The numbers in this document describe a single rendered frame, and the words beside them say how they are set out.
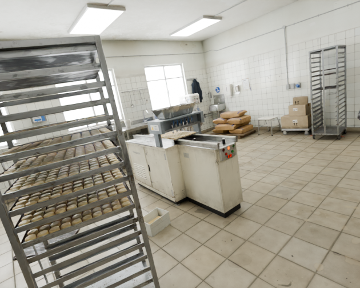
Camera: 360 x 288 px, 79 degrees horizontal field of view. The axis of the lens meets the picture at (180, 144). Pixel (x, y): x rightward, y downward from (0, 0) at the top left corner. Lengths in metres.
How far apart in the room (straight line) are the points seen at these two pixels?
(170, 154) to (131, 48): 4.06
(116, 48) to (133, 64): 0.56
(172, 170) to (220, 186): 0.71
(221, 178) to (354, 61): 4.24
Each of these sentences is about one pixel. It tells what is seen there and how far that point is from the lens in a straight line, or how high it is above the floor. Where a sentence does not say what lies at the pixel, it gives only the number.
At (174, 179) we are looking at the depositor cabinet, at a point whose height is 0.41.
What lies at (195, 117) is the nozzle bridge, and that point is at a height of 1.11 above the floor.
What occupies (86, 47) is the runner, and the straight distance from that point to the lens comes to 1.29.
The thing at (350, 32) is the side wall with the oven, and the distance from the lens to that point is 5.97.
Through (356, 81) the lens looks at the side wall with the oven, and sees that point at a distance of 5.94.
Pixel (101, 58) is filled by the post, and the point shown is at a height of 1.71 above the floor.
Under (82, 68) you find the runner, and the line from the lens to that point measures 1.27.
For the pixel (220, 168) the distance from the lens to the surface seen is 2.43.
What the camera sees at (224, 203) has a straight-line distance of 2.59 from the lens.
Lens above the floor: 1.47
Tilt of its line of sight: 13 degrees down
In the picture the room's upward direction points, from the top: 10 degrees counter-clockwise
